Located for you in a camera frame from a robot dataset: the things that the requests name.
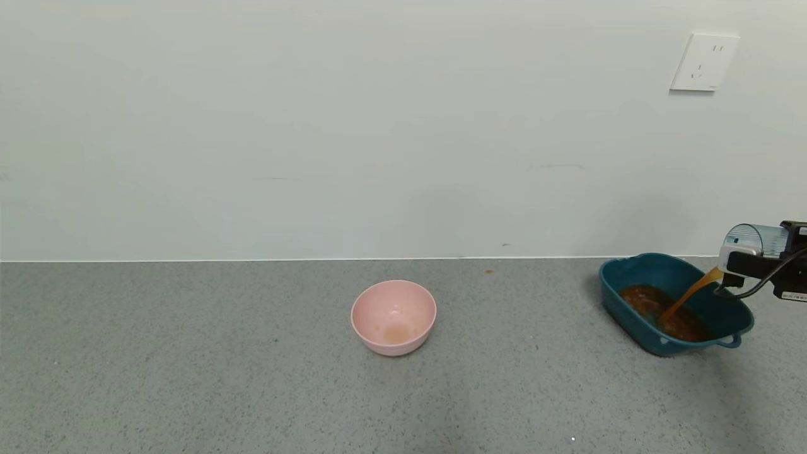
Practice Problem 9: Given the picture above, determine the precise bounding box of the translucent blue ribbed cup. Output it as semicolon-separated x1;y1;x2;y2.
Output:
719;223;792;260

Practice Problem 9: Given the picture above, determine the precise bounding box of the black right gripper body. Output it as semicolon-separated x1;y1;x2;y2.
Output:
773;220;807;302

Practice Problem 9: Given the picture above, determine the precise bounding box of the white wall socket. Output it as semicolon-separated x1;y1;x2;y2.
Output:
670;33;741;93

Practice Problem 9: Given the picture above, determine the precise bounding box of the teal plastic basin tray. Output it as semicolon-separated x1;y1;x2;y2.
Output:
599;253;755;358

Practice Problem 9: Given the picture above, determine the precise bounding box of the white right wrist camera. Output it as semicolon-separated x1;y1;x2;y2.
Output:
719;243;789;288

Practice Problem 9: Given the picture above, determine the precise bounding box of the black camera cable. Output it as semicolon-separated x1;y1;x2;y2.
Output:
714;247;807;299

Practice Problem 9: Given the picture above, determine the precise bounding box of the pink ribbed bowl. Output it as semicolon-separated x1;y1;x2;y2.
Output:
351;279;438;358

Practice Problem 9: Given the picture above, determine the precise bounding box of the brown liquid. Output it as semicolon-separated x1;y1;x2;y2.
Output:
618;268;726;343

